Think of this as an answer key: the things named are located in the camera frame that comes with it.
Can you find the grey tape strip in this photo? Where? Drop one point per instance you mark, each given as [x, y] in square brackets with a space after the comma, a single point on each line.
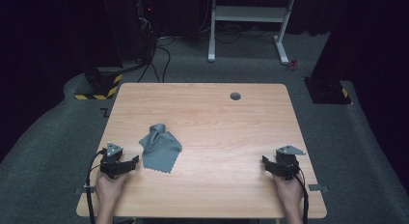
[84, 190]
[318, 187]

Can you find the white metal stand frame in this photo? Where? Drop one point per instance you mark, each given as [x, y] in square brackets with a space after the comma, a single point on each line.
[247, 14]

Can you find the person's left hand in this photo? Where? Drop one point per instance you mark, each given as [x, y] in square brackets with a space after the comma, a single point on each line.
[108, 188]

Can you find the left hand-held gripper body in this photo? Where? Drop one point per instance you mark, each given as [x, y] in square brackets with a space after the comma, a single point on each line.
[112, 158]

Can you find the grey cloth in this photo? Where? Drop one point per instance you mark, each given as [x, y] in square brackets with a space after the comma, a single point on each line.
[160, 150]

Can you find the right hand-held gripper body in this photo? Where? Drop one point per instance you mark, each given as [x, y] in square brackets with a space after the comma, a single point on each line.
[287, 162]

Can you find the black yellow striped stand base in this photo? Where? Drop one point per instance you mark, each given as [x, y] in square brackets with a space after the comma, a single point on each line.
[103, 84]

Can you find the grey round table grommet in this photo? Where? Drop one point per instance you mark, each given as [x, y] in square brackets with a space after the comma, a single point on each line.
[235, 96]

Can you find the dark equipment rack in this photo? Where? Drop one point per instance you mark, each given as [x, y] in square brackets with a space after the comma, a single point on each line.
[146, 24]

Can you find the person's right hand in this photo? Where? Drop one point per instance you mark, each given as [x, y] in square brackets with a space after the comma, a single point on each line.
[289, 193]

